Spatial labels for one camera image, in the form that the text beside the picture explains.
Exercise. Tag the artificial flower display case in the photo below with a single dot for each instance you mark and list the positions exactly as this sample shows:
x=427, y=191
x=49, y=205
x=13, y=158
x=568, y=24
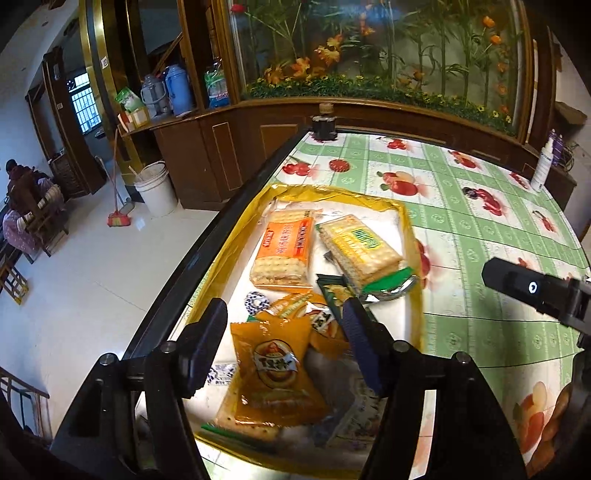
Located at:
x=378, y=50

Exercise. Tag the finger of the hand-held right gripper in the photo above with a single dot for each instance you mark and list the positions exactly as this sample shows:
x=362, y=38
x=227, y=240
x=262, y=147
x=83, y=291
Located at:
x=521, y=288

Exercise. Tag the small clear cracker pack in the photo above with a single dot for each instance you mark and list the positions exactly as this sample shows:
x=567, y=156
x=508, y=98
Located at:
x=249, y=428

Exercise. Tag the plastic water bottle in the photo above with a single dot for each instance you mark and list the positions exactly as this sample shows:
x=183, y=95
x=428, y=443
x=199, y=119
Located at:
x=217, y=85

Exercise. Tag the small round lid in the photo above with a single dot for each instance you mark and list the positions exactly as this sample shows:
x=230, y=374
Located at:
x=338, y=165

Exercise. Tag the beige snack packet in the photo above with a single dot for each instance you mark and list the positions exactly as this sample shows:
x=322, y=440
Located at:
x=360, y=420

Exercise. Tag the silver foil packet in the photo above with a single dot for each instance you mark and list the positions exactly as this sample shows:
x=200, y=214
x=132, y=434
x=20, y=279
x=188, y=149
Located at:
x=332, y=383

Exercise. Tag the white plastic bucket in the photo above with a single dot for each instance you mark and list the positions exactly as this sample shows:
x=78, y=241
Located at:
x=154, y=189

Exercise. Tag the black and white candy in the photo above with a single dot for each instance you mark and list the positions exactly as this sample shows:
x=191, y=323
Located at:
x=256, y=302

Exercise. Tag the green and yellow cracker pack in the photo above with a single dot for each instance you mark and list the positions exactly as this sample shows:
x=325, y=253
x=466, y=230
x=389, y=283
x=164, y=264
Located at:
x=360, y=244

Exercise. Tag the black jar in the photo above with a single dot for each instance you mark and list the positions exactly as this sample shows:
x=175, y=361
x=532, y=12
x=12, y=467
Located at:
x=324, y=128

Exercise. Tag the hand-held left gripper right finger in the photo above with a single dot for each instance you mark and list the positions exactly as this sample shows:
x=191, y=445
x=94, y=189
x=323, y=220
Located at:
x=360, y=346

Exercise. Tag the yellow snack packet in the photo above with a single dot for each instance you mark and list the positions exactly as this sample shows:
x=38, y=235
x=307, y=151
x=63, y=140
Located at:
x=291, y=307

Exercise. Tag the barred window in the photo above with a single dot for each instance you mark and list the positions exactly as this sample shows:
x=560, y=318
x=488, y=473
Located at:
x=85, y=104

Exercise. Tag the grey thermos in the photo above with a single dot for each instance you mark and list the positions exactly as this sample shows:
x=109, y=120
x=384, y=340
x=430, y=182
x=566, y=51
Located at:
x=154, y=94

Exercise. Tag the brown wooden cabinet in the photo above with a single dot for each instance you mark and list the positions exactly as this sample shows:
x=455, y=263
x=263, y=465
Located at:
x=207, y=152

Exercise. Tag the dark green cracker packet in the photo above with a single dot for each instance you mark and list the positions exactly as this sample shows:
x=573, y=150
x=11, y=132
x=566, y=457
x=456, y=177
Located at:
x=332, y=293

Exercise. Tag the large orange cracker pack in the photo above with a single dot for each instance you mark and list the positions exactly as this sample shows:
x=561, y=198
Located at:
x=281, y=249

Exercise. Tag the white spray bottle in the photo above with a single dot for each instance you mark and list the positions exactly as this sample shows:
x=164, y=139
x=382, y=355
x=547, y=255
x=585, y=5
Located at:
x=542, y=161

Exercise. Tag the orange and white box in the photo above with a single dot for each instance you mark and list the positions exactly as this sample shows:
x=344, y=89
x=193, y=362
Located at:
x=136, y=120

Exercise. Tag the wooden chair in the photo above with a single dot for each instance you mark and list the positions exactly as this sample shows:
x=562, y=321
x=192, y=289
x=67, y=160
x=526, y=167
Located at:
x=11, y=277

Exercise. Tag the green and white bag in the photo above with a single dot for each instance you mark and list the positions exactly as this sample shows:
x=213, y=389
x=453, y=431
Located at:
x=128, y=99

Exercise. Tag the blue thermos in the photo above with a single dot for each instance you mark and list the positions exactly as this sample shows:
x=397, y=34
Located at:
x=178, y=90

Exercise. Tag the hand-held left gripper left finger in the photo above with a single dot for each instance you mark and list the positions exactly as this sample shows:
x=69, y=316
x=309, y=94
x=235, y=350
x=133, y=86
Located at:
x=203, y=350

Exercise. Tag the red broom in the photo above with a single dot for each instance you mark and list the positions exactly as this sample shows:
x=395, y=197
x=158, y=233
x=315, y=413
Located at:
x=119, y=220

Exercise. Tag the small orange snack packet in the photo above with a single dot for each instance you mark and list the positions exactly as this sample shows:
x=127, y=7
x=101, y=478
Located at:
x=323, y=328

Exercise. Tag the blue and white candy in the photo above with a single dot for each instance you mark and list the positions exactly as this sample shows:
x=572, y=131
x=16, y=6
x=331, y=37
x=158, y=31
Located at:
x=221, y=374

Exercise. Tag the wooden railing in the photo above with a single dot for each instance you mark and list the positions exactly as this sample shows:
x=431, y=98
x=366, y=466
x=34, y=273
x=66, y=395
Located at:
x=23, y=397

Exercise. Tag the yellow cardboard box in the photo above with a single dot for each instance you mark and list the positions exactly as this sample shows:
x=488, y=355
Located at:
x=415, y=295

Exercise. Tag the purple bottle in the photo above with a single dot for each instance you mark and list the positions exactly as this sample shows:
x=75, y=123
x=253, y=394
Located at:
x=559, y=147

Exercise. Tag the wicker basket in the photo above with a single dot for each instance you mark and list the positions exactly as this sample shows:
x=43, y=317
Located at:
x=69, y=177

